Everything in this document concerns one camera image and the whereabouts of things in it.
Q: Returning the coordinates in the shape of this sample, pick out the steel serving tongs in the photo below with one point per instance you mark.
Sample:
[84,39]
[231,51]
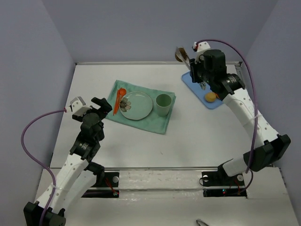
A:
[196,64]

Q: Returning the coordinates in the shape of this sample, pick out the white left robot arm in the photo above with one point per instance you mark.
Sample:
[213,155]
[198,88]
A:
[78,173]

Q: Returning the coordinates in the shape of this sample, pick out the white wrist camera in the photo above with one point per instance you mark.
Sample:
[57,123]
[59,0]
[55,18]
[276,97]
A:
[200,48]
[77,107]

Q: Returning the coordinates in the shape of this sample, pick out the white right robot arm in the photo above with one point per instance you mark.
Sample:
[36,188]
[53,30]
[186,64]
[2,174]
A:
[267,145]

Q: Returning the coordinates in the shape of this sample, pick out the green cloth placemat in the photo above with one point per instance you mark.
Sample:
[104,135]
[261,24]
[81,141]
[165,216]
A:
[153,122]

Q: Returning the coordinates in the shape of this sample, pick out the orange plastic fork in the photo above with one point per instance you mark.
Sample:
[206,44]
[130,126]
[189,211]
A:
[116,101]

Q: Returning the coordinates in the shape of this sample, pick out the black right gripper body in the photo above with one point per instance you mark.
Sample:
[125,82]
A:
[193,70]

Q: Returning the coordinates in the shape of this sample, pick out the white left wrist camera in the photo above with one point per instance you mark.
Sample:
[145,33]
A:
[77,107]

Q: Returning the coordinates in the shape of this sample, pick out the aluminium rail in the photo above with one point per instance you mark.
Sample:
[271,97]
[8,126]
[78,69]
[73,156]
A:
[160,168]

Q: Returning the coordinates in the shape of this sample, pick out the orange plastic spoon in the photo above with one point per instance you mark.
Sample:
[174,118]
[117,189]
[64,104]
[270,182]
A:
[120,93]

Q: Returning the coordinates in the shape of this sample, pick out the blue plastic tray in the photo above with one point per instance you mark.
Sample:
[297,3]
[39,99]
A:
[199,92]

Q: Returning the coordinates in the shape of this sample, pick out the green plastic cup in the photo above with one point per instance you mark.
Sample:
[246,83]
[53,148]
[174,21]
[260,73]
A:
[163,103]

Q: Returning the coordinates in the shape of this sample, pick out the green plate with flower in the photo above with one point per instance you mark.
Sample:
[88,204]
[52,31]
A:
[136,105]

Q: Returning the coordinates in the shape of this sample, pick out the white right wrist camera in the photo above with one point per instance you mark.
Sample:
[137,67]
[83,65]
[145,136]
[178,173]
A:
[200,48]

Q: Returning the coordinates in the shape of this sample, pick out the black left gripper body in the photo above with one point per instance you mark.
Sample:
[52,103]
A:
[101,105]

